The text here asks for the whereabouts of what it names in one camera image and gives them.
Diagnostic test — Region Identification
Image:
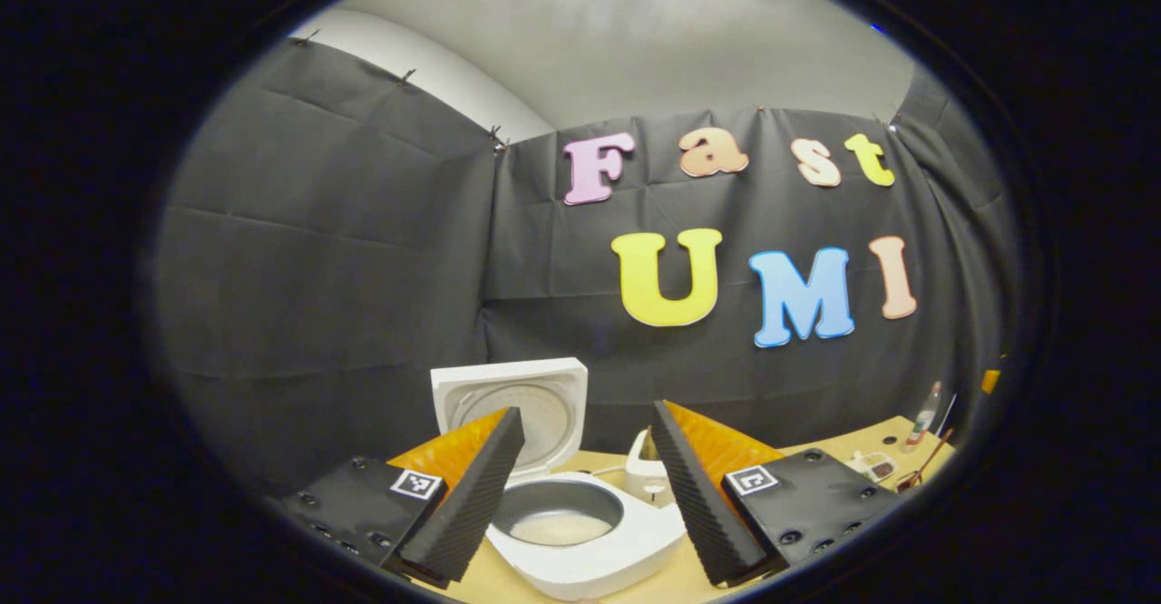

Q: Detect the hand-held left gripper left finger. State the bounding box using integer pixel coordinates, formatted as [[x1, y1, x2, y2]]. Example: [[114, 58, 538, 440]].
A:
[[272, 406, 527, 589]]

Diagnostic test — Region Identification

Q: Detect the white toaster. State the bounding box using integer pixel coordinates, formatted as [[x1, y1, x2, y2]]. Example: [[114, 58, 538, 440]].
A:
[[626, 427, 672, 502]]

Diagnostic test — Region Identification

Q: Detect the white divided bean dish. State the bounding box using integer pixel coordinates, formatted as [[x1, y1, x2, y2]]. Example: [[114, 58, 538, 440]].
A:
[[848, 451, 899, 482]]

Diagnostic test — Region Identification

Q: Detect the brown wooden spoon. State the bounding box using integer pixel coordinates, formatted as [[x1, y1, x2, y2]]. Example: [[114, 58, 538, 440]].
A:
[[898, 429, 955, 492]]

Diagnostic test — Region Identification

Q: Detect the white rice cooker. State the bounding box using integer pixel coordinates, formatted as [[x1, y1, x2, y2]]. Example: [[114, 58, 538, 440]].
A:
[[430, 356, 688, 601]]

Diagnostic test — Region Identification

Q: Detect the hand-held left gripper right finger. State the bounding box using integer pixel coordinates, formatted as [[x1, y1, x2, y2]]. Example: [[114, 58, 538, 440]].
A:
[[649, 399, 908, 587]]

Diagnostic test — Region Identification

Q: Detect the black backdrop cloth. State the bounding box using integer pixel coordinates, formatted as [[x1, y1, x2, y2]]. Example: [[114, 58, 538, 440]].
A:
[[150, 37, 1021, 496]]

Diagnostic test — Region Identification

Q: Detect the clear plastic water bottle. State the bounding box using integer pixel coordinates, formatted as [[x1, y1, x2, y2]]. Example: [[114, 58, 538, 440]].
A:
[[907, 381, 942, 453]]

